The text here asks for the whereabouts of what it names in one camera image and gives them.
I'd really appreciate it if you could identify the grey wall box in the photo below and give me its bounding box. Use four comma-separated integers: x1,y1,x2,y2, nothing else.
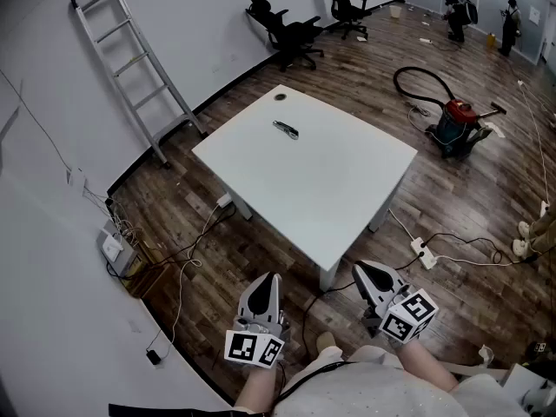
96,219,141,278

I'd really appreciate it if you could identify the thick black cable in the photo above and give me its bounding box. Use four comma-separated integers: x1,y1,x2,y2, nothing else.
277,361,348,403

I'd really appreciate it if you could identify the black floor cable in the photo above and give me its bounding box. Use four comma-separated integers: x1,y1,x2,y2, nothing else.
393,231,539,274

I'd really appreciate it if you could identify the grey aluminium ladder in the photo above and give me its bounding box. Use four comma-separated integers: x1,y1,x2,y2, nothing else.
69,0,208,171

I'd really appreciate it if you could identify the black office chair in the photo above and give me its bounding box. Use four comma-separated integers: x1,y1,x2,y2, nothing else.
323,0,374,41
245,0,326,72

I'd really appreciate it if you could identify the person's right forearm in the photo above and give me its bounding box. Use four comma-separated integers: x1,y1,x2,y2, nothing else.
393,339,458,393

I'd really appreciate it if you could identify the person's white shirt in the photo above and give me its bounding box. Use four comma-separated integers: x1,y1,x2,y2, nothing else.
271,345,531,417

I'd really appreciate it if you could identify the white wall socket plate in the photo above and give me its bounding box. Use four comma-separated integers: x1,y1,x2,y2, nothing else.
65,167,88,197

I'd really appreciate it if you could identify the thin white floor cable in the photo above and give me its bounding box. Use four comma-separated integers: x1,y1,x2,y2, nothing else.
171,204,227,347

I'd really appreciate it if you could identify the tangle of thin wires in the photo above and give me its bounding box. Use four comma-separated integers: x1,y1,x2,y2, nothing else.
82,184,144,242

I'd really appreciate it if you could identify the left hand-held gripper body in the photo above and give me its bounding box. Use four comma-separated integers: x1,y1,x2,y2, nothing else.
223,310,291,369

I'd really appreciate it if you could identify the white power strip cable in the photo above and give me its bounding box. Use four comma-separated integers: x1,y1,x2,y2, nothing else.
434,254,522,268

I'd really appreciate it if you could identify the white table leg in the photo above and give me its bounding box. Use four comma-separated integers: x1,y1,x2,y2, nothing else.
368,187,399,234
228,188,254,221
319,253,345,293

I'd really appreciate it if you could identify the small metal tool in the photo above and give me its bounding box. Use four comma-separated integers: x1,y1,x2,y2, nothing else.
272,120,300,141

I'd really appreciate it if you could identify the person's left forearm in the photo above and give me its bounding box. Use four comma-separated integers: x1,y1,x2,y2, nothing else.
234,365,279,417

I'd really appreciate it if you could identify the white router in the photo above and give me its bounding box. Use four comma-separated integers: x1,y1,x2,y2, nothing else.
100,228,122,261

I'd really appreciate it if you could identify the black chair armrest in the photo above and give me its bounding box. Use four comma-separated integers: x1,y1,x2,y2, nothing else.
108,403,261,417

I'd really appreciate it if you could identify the long white floor cable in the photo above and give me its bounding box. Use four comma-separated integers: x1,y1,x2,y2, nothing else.
519,80,551,203

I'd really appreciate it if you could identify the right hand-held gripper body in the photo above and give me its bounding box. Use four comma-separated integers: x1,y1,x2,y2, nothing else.
362,288,439,345

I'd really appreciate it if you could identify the brown wooden box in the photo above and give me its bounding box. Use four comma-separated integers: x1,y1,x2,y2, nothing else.
123,261,173,300

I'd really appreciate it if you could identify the person's beige shoe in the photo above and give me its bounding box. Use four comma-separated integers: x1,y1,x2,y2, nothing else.
315,331,338,354

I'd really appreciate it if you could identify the red and green vacuum cleaner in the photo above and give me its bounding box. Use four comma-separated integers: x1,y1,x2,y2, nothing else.
393,66,508,161

